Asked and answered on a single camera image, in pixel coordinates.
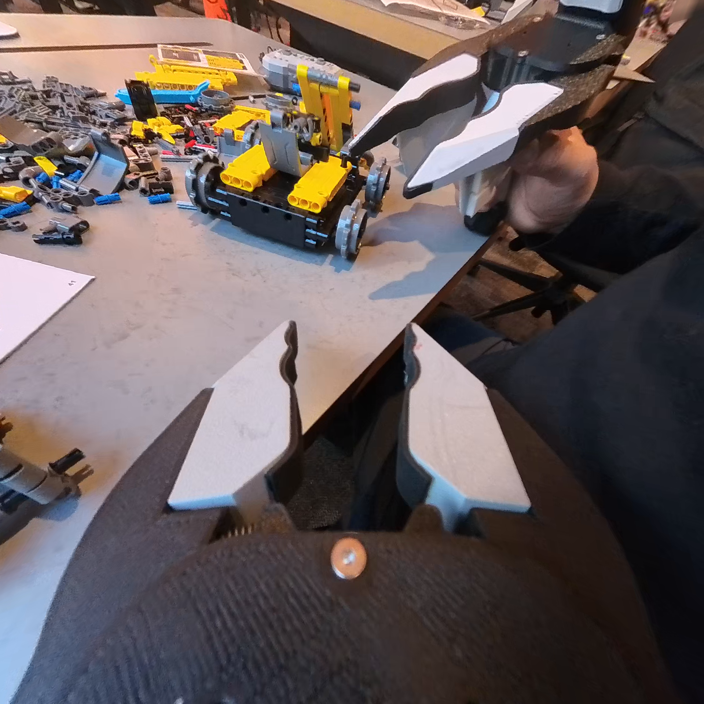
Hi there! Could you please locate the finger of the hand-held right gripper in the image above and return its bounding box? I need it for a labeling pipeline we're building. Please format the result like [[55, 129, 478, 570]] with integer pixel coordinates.
[[345, 54, 484, 159], [403, 81, 565, 200]]

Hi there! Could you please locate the black office chair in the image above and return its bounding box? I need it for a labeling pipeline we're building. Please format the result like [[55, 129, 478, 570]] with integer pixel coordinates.
[[470, 231, 608, 326]]

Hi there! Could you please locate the small sticker sheet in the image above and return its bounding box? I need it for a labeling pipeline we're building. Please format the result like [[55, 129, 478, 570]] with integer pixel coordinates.
[[157, 44, 260, 75]]

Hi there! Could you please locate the yellow black brick vehicle model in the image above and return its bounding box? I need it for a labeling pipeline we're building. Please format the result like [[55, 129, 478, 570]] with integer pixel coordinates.
[[184, 104, 394, 262]]

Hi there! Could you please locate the grey hub block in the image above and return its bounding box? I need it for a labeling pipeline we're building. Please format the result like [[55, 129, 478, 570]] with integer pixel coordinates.
[[260, 48, 343, 93]]

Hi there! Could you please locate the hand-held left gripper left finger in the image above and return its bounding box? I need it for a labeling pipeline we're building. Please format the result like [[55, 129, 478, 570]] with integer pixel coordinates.
[[166, 320, 303, 515]]

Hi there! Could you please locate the person's right hand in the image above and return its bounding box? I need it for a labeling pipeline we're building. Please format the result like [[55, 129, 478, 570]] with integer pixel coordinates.
[[492, 125, 601, 236]]

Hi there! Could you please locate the white building instruction booklet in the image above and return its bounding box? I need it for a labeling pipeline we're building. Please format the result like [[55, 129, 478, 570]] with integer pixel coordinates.
[[0, 252, 96, 364]]

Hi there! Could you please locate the black pin piece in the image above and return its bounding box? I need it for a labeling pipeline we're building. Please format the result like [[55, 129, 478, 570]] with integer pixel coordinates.
[[48, 447, 88, 476]]

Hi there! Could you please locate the grey curved panel piece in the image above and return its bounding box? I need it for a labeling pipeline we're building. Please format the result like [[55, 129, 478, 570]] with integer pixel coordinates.
[[81, 131, 131, 197]]

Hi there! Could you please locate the white paper sheet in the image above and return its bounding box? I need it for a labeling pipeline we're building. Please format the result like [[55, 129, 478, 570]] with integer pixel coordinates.
[[384, 0, 491, 28]]

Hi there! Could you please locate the yellow blue beam assembly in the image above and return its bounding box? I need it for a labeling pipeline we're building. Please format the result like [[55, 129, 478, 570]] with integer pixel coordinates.
[[114, 54, 240, 117]]

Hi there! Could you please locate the person's right forearm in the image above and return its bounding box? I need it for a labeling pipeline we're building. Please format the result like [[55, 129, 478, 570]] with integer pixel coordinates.
[[536, 11, 704, 276]]

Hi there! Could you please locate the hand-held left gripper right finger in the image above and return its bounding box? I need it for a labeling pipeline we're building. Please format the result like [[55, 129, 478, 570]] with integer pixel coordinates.
[[396, 323, 532, 532]]

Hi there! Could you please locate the grey yellow brick subassembly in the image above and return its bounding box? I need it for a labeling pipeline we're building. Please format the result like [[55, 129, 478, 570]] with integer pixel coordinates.
[[0, 412, 95, 545]]

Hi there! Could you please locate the pile of building bricks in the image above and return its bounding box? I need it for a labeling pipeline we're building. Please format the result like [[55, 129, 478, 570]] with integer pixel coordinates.
[[0, 69, 185, 232]]

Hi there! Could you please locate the black angled connector piece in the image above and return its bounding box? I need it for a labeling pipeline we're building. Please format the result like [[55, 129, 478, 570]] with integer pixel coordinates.
[[31, 218, 90, 246]]

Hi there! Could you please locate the person's dark top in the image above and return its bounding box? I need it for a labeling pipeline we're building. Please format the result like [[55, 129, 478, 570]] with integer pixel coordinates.
[[467, 236, 704, 704]]

